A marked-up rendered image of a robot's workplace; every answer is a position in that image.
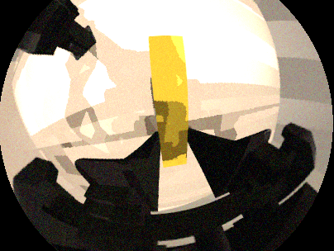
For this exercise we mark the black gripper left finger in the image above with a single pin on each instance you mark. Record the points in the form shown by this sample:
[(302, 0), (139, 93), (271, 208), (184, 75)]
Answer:
[(140, 170)]

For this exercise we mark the yellow bar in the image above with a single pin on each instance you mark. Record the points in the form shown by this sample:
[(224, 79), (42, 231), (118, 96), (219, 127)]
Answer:
[(169, 78)]

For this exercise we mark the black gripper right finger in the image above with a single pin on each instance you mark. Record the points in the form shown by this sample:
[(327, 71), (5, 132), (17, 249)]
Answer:
[(219, 158)]

